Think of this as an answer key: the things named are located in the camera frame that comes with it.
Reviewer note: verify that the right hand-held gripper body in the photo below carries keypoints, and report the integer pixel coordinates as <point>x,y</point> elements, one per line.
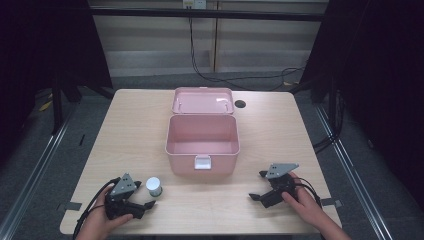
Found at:
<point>279,186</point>

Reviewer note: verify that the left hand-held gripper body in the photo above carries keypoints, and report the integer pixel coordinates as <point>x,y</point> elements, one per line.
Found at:
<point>121,200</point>

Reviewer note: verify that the small white round jar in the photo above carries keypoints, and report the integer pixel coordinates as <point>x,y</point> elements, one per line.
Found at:
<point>153,185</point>

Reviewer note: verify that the pink plastic storage box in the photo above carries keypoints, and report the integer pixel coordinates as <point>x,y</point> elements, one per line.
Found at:
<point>202,133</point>

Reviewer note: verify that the person's left hand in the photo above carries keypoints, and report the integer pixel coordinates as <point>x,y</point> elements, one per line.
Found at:
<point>103,220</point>

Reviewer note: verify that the person's right hand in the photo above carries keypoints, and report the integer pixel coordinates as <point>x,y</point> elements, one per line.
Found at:
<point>305,203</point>

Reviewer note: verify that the grey tape piece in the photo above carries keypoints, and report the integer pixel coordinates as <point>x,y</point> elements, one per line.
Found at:
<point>332,202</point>
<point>72,206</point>

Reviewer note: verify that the small black floor strip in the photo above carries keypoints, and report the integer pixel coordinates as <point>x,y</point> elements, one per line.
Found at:
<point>81,139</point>

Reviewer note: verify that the black metal stand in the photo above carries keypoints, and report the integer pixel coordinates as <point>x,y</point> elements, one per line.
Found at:
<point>57,106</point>

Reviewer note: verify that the yellow floor scrap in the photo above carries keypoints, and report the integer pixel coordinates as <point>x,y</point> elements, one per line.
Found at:
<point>45,106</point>

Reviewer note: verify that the black curtain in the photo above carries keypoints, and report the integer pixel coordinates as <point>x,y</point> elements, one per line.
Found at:
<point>40,50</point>
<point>380,83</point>

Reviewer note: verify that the black horizontal bar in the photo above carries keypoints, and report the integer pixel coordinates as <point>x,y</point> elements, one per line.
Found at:
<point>206,14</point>

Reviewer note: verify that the aluminium floor rail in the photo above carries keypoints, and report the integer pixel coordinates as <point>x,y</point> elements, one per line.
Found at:
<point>36,173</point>
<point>346,166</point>

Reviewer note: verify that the white wall socket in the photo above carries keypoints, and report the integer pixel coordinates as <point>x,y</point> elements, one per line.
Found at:
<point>194,3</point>

